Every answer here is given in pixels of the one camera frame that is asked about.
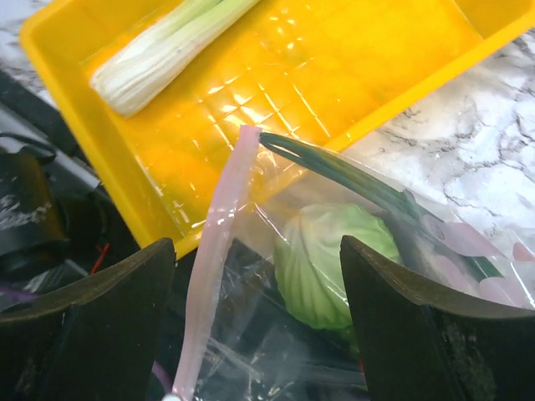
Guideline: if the green cabbage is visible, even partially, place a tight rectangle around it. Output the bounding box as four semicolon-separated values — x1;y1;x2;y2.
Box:
273;204;401;349

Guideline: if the black metal base rail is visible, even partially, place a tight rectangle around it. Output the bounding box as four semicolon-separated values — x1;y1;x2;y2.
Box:
1;73;140;310

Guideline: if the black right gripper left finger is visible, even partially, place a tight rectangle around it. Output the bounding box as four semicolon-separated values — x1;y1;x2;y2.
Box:
1;238;175;400

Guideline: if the white leek stalk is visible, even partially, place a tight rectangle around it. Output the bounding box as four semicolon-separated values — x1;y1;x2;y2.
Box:
89;0;257;117

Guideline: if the yellow plastic tray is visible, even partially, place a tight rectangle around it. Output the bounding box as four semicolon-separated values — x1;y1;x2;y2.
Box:
20;1;534;255

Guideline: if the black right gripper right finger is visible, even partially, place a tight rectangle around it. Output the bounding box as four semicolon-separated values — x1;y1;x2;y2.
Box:
340;236;534;400

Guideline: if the clear pink dotted zip bag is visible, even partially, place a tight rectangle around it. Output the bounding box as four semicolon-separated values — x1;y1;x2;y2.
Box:
167;125;534;400

